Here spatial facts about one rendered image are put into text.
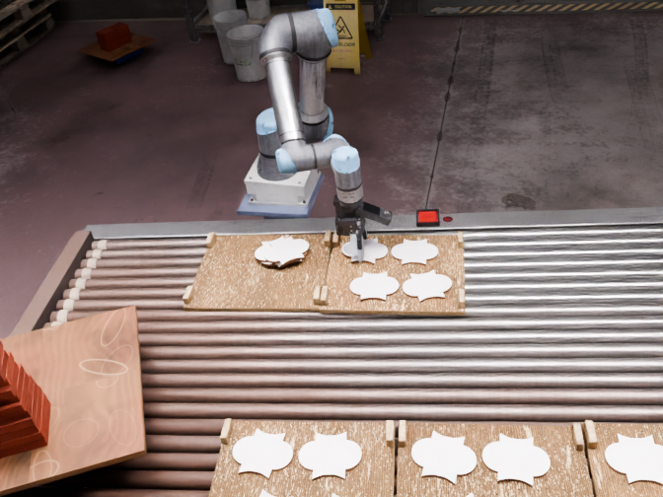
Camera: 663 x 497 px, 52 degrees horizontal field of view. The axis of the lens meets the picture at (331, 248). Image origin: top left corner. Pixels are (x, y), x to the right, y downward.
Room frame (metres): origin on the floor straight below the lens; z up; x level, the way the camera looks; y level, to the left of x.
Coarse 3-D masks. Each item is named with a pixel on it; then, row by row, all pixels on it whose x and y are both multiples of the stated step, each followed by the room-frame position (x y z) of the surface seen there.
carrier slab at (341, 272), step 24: (384, 240) 1.72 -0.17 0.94; (408, 240) 1.70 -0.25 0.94; (432, 240) 1.69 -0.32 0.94; (456, 240) 1.67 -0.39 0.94; (336, 264) 1.63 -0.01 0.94; (360, 264) 1.61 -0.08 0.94; (384, 264) 1.60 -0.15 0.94; (408, 264) 1.58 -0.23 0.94; (432, 264) 1.57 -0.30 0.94; (456, 264) 1.55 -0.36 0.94; (336, 288) 1.52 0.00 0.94; (456, 288) 1.45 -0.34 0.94; (336, 312) 1.43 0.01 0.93; (360, 312) 1.41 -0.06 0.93; (384, 312) 1.40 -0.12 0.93; (408, 312) 1.38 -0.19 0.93; (432, 312) 1.37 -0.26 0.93; (456, 312) 1.36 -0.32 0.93
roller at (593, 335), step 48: (144, 336) 1.43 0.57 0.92; (192, 336) 1.41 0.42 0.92; (240, 336) 1.38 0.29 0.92; (288, 336) 1.36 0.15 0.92; (336, 336) 1.34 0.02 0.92; (384, 336) 1.31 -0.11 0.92; (432, 336) 1.29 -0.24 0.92; (480, 336) 1.27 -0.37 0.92; (528, 336) 1.25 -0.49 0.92; (576, 336) 1.23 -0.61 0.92; (624, 336) 1.21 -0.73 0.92
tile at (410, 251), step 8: (424, 240) 1.68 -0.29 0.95; (392, 248) 1.66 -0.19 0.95; (400, 248) 1.65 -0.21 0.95; (408, 248) 1.64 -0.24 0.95; (416, 248) 1.64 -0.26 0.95; (424, 248) 1.63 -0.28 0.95; (432, 248) 1.63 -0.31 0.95; (400, 256) 1.61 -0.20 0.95; (408, 256) 1.61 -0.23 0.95; (416, 256) 1.60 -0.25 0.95; (424, 256) 1.60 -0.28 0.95; (432, 256) 1.59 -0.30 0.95; (424, 264) 1.57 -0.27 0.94
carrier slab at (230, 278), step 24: (216, 240) 1.83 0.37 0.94; (240, 240) 1.82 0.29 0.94; (264, 240) 1.80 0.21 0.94; (312, 240) 1.77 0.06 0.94; (216, 264) 1.70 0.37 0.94; (240, 264) 1.69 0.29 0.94; (312, 264) 1.64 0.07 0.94; (216, 288) 1.59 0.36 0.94; (240, 288) 1.57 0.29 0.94; (264, 288) 1.56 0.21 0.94; (288, 288) 1.54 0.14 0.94; (312, 288) 1.53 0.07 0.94
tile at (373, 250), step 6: (366, 240) 1.71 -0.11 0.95; (372, 240) 1.71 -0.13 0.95; (342, 246) 1.69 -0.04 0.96; (366, 246) 1.68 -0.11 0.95; (372, 246) 1.68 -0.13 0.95; (378, 246) 1.68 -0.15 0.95; (384, 246) 1.67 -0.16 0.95; (342, 252) 1.66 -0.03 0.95; (366, 252) 1.65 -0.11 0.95; (372, 252) 1.64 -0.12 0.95; (378, 252) 1.64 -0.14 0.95; (384, 252) 1.64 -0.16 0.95; (354, 258) 1.62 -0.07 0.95; (366, 258) 1.62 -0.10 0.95; (372, 258) 1.62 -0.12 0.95; (378, 258) 1.62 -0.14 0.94
